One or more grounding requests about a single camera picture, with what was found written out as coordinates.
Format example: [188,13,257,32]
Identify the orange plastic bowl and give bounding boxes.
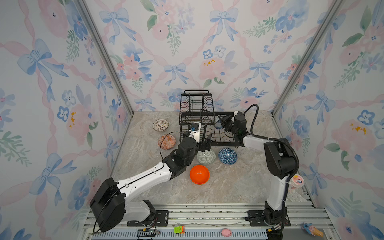
[190,165,210,185]

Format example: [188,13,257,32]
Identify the black wire dish rack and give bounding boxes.
[179,90,248,147]

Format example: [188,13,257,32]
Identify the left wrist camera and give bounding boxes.
[190,122,201,144]

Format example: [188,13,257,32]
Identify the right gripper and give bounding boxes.
[218,115,238,138]

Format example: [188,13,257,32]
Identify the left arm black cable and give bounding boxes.
[158,131,190,160]

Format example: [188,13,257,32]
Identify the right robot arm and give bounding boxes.
[219,112,299,230]

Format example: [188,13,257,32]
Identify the ice cream cone toy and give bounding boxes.
[302,223,324,237]

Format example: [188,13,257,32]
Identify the pink lidded cup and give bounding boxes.
[290,174,305,189]

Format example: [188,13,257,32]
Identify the green orange small toy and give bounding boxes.
[174,226,185,234]

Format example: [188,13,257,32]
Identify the red patterned bowl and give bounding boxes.
[158,134,176,150]

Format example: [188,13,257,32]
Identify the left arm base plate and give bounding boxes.
[127,210,170,228]

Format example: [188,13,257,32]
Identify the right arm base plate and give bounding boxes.
[244,210,291,227]

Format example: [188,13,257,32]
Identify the white lattice bowl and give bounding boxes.
[153,119,169,132]

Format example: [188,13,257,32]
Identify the pink round toy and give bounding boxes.
[221,229,232,238]

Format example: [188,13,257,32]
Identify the dark blue patterned bowl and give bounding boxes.
[218,148,238,165]

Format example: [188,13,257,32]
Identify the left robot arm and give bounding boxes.
[90,136,212,234]

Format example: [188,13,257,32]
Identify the green patterned bowl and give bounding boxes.
[197,150,216,165]

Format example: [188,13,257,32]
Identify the blue floral bowl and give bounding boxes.
[214,116,224,130]

